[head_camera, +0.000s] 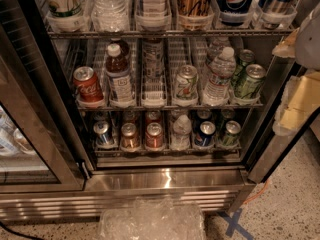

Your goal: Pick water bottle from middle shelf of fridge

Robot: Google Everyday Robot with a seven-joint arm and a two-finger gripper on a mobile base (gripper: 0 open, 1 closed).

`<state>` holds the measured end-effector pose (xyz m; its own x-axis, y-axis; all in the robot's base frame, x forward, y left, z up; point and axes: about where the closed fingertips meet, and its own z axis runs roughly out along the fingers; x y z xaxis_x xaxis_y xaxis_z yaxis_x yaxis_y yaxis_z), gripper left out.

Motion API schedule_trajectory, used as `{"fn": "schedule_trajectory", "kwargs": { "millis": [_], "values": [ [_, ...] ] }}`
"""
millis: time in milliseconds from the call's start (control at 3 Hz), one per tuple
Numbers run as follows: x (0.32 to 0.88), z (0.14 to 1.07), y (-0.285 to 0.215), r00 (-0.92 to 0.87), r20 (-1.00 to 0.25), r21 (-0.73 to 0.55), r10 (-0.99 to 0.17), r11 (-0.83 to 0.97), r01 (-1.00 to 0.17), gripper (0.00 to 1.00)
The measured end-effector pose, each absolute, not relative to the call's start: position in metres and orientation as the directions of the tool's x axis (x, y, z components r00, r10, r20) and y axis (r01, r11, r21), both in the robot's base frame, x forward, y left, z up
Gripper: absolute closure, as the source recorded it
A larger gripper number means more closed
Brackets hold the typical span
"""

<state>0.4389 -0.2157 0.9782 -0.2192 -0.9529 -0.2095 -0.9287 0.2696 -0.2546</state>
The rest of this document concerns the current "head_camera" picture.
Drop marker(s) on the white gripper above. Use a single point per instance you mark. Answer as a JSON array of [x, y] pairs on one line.
[[309, 41]]

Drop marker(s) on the clear water bottle front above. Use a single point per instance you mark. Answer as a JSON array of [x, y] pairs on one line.
[[220, 72]]

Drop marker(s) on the clear water bottle behind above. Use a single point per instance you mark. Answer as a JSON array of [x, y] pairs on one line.
[[215, 47]]

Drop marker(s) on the blue Pepsi can top shelf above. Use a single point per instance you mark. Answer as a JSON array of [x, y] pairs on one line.
[[233, 12]]

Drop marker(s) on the clear water bottle bottom shelf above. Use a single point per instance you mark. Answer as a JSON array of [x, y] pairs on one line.
[[180, 136]]

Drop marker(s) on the clear water bottle shelf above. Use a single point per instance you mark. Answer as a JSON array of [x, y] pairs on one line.
[[110, 15], [180, 136]]

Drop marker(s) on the white labelled drink bottle middle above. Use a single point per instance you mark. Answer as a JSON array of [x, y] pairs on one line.
[[152, 57]]

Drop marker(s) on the brown iced tea bottle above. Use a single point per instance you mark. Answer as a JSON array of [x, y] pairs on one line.
[[118, 73]]

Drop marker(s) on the brown tea bottle behind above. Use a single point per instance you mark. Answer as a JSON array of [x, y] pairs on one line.
[[125, 48]]

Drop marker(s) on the stainless steel display fridge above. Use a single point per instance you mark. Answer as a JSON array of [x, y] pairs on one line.
[[216, 182]]

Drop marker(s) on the clear water bottle top shelf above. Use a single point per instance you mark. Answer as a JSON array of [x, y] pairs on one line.
[[110, 15]]

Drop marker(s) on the fridge glass door left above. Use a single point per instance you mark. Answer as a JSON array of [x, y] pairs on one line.
[[51, 167]]

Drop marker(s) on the green soda can front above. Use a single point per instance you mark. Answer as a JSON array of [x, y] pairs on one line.
[[250, 82]]

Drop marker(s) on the green soda can behind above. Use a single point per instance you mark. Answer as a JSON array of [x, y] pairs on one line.
[[244, 58]]

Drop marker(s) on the blue silver energy can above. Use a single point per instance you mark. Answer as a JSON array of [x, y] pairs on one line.
[[273, 12]]

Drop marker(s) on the green can bottom right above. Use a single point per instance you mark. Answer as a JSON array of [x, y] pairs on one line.
[[231, 133]]

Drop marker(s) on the white green soda can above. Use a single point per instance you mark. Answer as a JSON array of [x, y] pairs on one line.
[[185, 82]]

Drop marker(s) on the blue Pepsi can bottom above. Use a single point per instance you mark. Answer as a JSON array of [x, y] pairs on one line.
[[205, 134]]

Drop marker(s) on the white plastic lane divider tray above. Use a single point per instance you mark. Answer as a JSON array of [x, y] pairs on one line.
[[153, 90]]

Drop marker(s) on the red can bottom front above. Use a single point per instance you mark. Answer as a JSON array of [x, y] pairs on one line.
[[154, 135]]

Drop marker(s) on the blue tape cross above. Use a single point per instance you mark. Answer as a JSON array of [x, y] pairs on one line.
[[233, 224]]

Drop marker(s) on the brown can bottom front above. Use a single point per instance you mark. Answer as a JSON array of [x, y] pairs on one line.
[[129, 136]]

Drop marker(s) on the blue silver can bottom left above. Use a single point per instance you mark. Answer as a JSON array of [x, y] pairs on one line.
[[103, 131]]

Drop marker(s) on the red Coca-Cola can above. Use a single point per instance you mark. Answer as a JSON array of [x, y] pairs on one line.
[[87, 84]]

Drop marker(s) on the crumpled clear plastic bag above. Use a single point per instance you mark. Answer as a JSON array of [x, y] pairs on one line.
[[153, 220]]

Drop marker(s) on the white green tall can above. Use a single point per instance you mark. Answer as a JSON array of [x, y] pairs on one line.
[[65, 0]]

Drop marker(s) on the bottom wire shelf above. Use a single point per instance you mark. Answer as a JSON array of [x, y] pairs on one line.
[[117, 152]]

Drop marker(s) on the wire shelf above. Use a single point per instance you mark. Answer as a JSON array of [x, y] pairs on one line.
[[173, 107], [117, 152], [172, 33]]

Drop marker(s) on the middle wire shelf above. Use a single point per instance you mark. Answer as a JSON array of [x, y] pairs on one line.
[[173, 107]]

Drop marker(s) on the top wire shelf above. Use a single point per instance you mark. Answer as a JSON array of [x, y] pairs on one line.
[[172, 33]]

